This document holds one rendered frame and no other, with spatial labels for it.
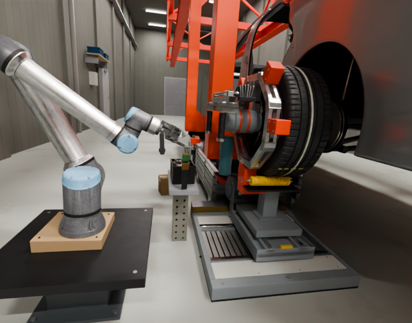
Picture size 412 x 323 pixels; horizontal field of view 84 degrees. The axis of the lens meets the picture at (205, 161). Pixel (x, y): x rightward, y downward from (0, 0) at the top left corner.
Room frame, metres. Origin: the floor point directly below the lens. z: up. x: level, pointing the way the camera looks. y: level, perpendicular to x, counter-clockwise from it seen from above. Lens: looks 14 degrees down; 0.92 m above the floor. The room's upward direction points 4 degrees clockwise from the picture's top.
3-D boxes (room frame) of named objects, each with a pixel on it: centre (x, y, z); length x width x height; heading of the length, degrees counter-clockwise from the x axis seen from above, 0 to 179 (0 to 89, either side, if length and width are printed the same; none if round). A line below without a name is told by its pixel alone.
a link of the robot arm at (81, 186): (0.95, 0.54, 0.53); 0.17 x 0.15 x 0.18; 20
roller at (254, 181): (1.31, -0.39, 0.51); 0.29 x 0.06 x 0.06; 101
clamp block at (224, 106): (1.21, -0.10, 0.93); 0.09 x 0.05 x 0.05; 101
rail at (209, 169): (3.08, 0.13, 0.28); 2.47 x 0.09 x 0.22; 11
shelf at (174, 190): (1.43, 0.15, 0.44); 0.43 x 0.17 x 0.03; 11
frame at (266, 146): (1.41, -0.27, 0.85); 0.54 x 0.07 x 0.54; 11
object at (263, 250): (1.40, -0.45, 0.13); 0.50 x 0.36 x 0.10; 11
